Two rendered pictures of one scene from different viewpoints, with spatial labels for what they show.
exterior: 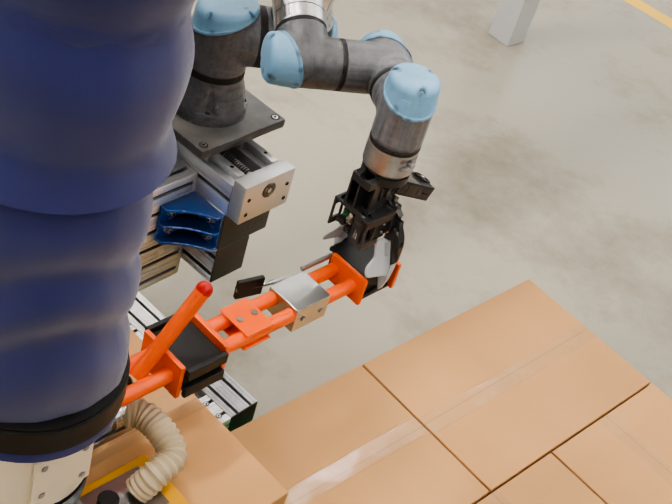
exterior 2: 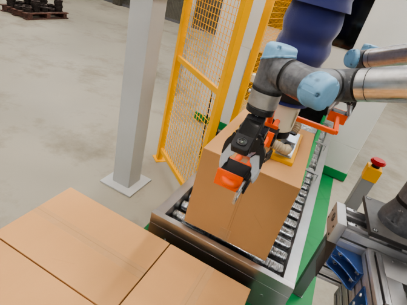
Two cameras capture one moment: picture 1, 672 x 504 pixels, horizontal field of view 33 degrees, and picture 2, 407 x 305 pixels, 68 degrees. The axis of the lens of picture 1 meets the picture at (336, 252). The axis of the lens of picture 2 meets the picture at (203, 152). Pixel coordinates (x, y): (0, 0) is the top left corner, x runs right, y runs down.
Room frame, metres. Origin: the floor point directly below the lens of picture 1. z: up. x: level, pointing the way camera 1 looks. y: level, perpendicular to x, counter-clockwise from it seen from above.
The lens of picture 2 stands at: (2.00, -0.36, 1.61)
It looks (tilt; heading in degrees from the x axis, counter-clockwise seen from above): 30 degrees down; 162
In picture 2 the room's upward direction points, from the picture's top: 15 degrees clockwise
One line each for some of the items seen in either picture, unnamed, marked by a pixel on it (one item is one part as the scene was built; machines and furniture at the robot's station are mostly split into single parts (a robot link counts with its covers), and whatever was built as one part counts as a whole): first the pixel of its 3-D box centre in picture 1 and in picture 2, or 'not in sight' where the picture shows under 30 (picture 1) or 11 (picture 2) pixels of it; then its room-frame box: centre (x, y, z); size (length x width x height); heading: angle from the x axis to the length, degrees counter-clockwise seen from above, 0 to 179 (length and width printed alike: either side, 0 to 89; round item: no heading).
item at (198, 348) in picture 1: (184, 353); (263, 132); (1.06, 0.15, 1.15); 0.10 x 0.08 x 0.06; 56
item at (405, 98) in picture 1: (405, 107); (275, 68); (1.34, -0.03, 1.46); 0.09 x 0.08 x 0.11; 24
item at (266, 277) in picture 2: not in sight; (217, 250); (1.12, 0.10, 0.58); 0.70 x 0.03 x 0.06; 54
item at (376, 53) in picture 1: (376, 68); (312, 85); (1.42, 0.03, 1.45); 0.11 x 0.11 x 0.08; 24
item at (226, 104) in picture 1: (211, 83); not in sight; (1.82, 0.33, 1.09); 0.15 x 0.15 x 0.10
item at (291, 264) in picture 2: not in sight; (314, 179); (0.38, 1.06, 0.50); 2.31 x 0.05 x 0.19; 144
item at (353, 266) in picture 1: (363, 270); (232, 173); (1.34, -0.05, 1.15); 0.08 x 0.07 x 0.05; 146
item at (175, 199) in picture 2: not in sight; (235, 144); (-0.01, 0.54, 0.50); 2.31 x 0.05 x 0.19; 144
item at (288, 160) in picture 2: not in sight; (288, 142); (0.91, 0.37, 1.05); 0.34 x 0.10 x 0.05; 146
